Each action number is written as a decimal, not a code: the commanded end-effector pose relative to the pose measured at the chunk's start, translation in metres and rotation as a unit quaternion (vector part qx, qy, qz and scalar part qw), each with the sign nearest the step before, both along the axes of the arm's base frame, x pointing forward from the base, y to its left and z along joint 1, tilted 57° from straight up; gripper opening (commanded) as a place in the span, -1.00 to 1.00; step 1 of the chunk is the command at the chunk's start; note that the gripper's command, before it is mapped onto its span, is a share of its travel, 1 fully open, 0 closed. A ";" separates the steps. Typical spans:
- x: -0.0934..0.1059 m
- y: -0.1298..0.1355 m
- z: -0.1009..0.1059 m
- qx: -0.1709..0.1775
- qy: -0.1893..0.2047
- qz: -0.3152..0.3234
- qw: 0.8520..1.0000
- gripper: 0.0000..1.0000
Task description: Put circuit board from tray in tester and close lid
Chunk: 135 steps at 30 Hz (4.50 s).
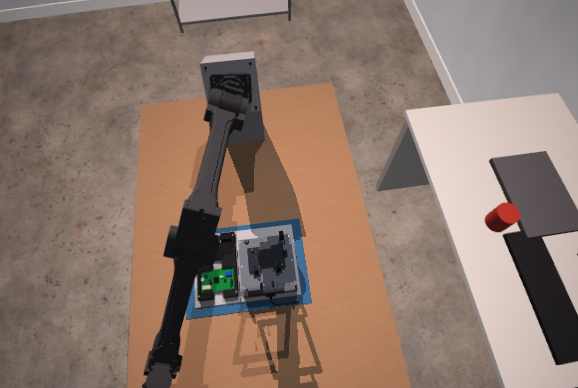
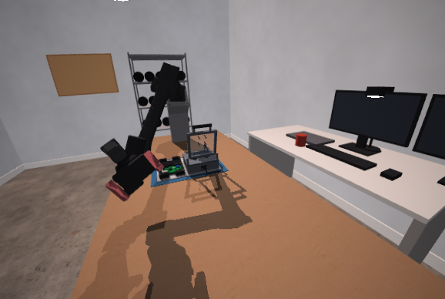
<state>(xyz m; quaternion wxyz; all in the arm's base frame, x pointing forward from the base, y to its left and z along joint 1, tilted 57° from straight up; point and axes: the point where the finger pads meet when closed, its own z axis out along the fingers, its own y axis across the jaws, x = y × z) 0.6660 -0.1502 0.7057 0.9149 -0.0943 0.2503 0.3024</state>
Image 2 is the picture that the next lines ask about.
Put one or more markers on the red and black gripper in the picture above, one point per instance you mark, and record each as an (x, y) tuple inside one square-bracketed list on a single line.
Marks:
[(131, 176)]

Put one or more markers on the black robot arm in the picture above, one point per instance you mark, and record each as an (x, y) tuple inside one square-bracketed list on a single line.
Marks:
[(165, 87)]

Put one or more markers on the green circuit board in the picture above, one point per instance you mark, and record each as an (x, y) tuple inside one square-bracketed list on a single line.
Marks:
[(171, 169)]

